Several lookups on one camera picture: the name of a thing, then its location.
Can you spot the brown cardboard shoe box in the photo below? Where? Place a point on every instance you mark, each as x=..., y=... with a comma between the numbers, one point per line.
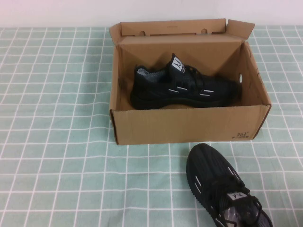
x=177, y=127

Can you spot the black sneaker with white stripes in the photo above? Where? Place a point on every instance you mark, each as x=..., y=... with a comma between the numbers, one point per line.
x=154, y=92
x=208, y=170

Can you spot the green white checked tablecloth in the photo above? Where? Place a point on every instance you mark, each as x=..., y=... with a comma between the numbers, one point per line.
x=59, y=118

